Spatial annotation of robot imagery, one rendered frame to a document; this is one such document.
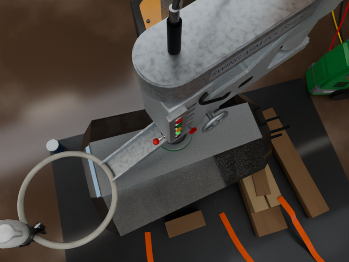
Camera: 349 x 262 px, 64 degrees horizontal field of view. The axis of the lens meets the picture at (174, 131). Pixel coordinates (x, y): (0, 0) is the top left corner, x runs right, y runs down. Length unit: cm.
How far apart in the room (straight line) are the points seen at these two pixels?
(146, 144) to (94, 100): 130
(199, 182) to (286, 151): 106
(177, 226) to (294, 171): 106
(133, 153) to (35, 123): 148
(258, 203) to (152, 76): 165
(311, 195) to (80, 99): 217
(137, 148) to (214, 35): 82
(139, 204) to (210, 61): 108
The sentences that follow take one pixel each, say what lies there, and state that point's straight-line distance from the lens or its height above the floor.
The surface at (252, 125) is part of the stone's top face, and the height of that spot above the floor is 80.
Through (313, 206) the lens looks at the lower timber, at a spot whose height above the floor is 9.
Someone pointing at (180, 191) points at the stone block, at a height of 69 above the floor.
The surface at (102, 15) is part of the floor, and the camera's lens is 319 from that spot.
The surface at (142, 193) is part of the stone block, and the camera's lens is 166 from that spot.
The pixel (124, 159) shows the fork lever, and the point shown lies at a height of 92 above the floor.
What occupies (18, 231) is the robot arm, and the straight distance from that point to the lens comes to 130.
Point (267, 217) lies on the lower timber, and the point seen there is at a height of 11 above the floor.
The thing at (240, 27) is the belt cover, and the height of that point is 167.
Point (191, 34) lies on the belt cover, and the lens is 90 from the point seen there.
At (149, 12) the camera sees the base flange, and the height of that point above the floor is 78.
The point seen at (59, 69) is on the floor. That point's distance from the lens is 296.
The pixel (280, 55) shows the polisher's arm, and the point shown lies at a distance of 148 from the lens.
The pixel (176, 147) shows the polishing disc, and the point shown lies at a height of 83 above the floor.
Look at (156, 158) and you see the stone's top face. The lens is 163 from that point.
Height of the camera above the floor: 240
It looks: 73 degrees down
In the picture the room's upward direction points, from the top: 1 degrees clockwise
